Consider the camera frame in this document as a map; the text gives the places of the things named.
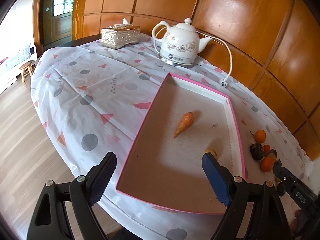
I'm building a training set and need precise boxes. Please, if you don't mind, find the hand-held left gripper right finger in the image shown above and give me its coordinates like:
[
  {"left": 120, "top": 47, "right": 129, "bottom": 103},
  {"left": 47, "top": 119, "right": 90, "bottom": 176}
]
[{"left": 201, "top": 152, "right": 292, "bottom": 240}]

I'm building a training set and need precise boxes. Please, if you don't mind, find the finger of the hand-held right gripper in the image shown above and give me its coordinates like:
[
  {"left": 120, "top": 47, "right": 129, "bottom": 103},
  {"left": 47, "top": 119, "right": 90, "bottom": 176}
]
[{"left": 272, "top": 159, "right": 294, "bottom": 188}]

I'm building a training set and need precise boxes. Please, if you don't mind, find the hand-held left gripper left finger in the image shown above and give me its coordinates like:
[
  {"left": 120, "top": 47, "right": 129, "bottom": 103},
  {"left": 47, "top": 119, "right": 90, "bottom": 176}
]
[{"left": 26, "top": 151, "right": 120, "bottom": 240}]

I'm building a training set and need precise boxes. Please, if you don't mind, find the orange tangerine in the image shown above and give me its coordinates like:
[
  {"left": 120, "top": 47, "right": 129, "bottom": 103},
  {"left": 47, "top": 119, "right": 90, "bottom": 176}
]
[
  {"left": 254, "top": 129, "right": 266, "bottom": 143},
  {"left": 260, "top": 157, "right": 275, "bottom": 172}
]

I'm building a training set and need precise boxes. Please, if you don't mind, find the dark purple wrinkled fruit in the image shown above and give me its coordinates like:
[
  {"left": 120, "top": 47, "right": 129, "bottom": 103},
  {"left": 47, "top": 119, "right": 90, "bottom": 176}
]
[{"left": 250, "top": 143, "right": 264, "bottom": 160}]

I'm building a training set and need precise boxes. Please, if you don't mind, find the pink rimmed shallow tray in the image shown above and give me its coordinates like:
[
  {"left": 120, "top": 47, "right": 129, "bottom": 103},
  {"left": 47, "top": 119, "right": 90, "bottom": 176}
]
[{"left": 115, "top": 72, "right": 247, "bottom": 215}]

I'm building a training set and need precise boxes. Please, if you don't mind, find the orange carrot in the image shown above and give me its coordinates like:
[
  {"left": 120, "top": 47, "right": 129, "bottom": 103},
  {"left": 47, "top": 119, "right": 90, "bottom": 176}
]
[{"left": 174, "top": 112, "right": 194, "bottom": 138}]

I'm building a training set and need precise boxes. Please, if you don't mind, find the white patterned tablecloth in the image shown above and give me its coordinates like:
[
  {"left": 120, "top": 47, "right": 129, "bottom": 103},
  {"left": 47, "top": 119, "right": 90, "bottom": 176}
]
[{"left": 30, "top": 36, "right": 313, "bottom": 240}]

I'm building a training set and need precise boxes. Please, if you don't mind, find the small wooden stool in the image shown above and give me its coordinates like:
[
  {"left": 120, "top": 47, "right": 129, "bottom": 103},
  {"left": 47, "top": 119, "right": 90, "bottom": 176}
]
[{"left": 19, "top": 60, "right": 34, "bottom": 83}]

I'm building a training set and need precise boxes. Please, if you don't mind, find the white ceramic electric kettle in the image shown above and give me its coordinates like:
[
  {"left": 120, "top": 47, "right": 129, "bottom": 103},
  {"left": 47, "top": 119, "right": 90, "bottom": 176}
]
[{"left": 151, "top": 18, "right": 213, "bottom": 68}]

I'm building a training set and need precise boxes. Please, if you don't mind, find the silver embossed tissue box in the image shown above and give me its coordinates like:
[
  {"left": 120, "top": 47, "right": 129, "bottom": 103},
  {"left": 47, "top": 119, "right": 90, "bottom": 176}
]
[{"left": 101, "top": 18, "right": 142, "bottom": 50}]

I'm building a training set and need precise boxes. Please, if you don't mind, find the light sofa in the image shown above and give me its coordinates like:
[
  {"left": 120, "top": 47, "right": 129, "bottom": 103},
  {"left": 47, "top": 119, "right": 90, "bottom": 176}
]
[{"left": 0, "top": 44, "right": 35, "bottom": 88}]

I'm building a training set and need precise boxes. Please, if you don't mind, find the wooden door with glass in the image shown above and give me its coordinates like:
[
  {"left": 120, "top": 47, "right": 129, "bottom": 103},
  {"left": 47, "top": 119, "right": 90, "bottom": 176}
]
[{"left": 41, "top": 0, "right": 75, "bottom": 47}]

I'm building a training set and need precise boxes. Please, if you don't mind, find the white power cord with plug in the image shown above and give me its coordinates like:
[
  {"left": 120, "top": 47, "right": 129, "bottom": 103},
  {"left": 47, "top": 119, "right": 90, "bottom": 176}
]
[{"left": 153, "top": 26, "right": 234, "bottom": 88}]

